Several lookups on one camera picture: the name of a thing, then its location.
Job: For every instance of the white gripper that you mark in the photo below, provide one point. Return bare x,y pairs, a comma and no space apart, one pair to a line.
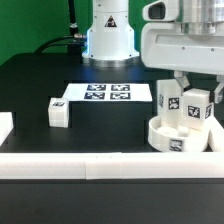
164,46

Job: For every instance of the white round stool seat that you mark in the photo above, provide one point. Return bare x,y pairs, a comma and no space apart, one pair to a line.
166,138

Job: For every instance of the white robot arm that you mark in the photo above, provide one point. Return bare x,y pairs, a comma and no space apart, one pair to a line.
110,39

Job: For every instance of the white right fence bar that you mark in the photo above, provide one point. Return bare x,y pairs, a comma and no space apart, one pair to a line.
216,135

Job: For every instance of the white fence bar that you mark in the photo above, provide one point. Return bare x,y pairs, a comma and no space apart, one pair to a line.
216,135
91,166
6,125

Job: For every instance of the white sheet with markers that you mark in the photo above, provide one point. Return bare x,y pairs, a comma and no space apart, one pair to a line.
118,92

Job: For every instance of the white front fence bar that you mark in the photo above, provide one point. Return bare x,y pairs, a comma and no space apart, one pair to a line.
91,166

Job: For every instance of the white left fence bar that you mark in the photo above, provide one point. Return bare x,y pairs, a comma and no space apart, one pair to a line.
6,125

